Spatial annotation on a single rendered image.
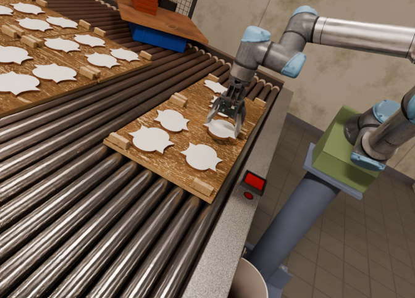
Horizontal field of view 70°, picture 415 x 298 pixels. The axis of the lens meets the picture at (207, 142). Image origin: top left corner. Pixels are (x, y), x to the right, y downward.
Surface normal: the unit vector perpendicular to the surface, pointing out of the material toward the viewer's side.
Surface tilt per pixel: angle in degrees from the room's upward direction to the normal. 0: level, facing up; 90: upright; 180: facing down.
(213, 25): 90
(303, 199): 90
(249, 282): 87
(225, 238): 0
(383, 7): 90
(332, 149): 45
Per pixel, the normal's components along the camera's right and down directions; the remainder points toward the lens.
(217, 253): 0.35, -0.79
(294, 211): -0.70, 0.15
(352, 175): -0.33, 0.41
